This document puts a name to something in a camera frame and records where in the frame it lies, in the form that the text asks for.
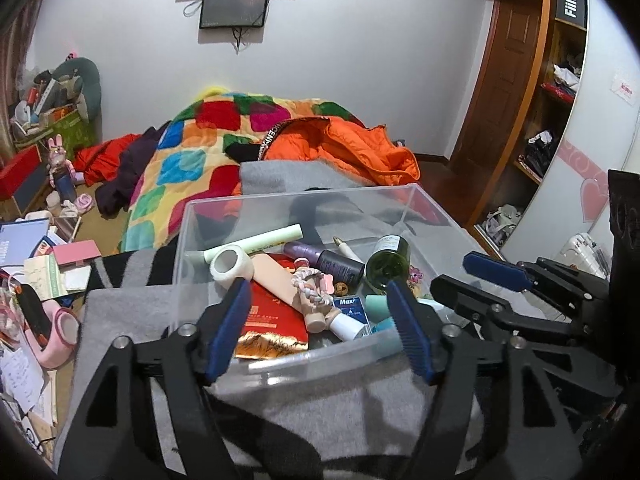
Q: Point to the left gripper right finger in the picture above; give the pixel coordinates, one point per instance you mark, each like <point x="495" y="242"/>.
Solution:
<point x="532" y="438"/>

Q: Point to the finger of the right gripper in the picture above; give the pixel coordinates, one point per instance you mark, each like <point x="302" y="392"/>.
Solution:
<point x="500" y="272"/>
<point x="495" y="313"/>

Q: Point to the red tea packet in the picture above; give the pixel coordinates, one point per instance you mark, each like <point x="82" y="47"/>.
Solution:
<point x="273" y="328"/>

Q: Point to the beige foundation tube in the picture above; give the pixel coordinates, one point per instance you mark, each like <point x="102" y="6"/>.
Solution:
<point x="277" y="279"/>

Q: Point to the teal tape roll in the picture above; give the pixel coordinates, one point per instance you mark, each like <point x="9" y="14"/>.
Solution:
<point x="385" y="324"/>

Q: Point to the green glass spray bottle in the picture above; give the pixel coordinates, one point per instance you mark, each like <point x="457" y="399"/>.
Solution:
<point x="390" y="260"/>

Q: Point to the beige stick red cap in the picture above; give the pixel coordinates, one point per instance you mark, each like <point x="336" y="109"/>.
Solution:
<point x="314" y="318"/>

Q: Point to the braided pink white hairband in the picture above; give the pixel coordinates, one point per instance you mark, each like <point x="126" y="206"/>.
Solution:
<point x="314" y="286"/>

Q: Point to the small blue box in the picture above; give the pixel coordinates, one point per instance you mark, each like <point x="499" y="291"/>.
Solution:
<point x="353" y="307"/>

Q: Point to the light green tube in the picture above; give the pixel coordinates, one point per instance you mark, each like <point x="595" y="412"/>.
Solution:
<point x="258" y="242"/>

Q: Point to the purple black spray bottle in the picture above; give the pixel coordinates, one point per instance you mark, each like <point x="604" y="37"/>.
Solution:
<point x="343" y="269"/>

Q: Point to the white pen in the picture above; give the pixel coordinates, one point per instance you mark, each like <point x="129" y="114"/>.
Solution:
<point x="344" y="249"/>

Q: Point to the white cabinet door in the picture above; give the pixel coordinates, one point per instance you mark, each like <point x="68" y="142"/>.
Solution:
<point x="600" y="131"/>

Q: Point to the pink round case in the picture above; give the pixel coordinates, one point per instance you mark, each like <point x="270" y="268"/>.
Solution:
<point x="51" y="330"/>

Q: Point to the clear plastic storage box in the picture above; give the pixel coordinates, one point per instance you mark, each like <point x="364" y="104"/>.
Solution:
<point x="360" y="217"/>

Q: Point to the pink box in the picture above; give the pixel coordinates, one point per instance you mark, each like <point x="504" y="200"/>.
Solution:
<point x="76" y="253"/>

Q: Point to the colourful patchwork quilt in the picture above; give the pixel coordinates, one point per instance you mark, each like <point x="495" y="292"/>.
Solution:
<point x="189" y="161"/>

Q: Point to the orange down jacket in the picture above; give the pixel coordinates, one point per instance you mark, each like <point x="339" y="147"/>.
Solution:
<point x="366" y="153"/>

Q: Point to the blue notebook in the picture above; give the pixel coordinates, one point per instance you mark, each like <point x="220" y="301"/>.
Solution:
<point x="19" y="239"/>

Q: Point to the red clothing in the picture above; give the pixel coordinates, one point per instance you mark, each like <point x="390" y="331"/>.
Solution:
<point x="100" y="162"/>

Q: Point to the wooden shelf unit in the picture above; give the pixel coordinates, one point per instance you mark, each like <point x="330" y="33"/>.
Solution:
<point x="519" y="108"/>

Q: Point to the pink bunny toy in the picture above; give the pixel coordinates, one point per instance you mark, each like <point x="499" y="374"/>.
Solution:
<point x="61" y="170"/>

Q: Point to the red long box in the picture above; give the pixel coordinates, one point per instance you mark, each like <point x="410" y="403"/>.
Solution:
<point x="17" y="170"/>

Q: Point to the green cardboard box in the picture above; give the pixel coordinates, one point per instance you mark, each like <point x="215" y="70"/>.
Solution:
<point x="74" y="131"/>

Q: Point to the grey green neck pillow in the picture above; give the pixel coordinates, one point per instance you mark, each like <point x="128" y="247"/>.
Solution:
<point x="81" y="79"/>

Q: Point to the small black monitor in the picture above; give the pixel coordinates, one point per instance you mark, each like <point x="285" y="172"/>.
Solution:
<point x="233" y="13"/>

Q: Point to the striped red gold curtain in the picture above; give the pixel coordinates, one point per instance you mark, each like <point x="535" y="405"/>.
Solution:
<point x="18" y="19"/>

